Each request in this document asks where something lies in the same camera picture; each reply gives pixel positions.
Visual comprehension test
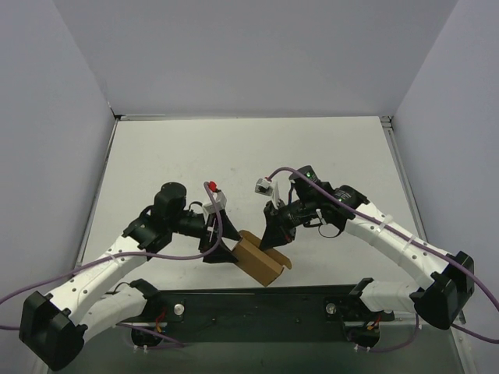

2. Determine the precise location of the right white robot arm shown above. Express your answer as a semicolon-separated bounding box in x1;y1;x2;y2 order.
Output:
255;165;475;330

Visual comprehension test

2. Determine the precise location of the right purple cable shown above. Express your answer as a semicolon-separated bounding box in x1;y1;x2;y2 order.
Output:
264;167;499;354

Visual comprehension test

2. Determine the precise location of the brown cardboard box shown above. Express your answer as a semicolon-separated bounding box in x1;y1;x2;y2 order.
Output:
232;230;292;287

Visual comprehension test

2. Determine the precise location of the purple cable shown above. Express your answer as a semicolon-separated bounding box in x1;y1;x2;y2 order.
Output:
0;182;227;350
264;167;499;354

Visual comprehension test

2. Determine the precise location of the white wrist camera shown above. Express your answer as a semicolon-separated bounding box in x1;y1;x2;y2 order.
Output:
254;178;281;209
202;181;227;215

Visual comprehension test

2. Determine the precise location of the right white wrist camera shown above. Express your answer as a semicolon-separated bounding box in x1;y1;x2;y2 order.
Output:
254;178;281;209

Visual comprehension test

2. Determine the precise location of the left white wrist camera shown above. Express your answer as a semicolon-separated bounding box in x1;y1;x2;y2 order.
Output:
202;181;227;215

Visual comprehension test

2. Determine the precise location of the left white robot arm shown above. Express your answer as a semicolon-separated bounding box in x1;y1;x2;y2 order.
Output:
19;182;239;371

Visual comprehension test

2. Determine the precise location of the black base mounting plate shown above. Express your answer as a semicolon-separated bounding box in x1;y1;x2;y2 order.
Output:
128;284;395;345

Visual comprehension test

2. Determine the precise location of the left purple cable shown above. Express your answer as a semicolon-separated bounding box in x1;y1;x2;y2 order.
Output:
0;182;227;350

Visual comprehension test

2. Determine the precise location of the aluminium frame rail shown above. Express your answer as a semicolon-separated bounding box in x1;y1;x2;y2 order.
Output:
50;117;473;331

